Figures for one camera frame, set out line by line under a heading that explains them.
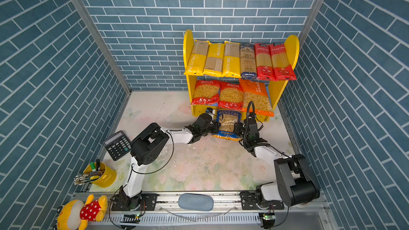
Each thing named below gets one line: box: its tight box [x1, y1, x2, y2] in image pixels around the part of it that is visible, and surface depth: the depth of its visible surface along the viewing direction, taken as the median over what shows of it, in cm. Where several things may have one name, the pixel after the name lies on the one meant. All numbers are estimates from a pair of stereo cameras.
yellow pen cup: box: [83, 161, 117, 188], surface depth 75 cm
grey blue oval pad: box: [177, 193, 215, 212], surface depth 73 cm
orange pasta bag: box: [239, 78, 275, 117], surface depth 95 cm
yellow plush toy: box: [52, 194, 109, 230], surface depth 67 cm
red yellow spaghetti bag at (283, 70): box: [269, 43, 297, 81], surface depth 75 cm
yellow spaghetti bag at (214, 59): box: [202, 42, 226, 78], surface depth 78 cm
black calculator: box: [102, 130, 132, 162], surface depth 92 cm
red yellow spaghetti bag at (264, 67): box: [254, 42, 277, 82], surface depth 76 cm
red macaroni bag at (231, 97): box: [217, 81, 245, 111], surface depth 96 cm
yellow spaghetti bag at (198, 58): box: [183, 39, 210, 77], surface depth 79 cm
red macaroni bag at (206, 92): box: [190, 79, 221, 107], surface depth 98 cm
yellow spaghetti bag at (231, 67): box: [222, 40, 242, 79], surface depth 77 cm
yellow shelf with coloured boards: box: [183, 29, 300, 123], surface depth 81 cm
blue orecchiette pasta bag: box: [211, 109, 243, 142], surface depth 98 cm
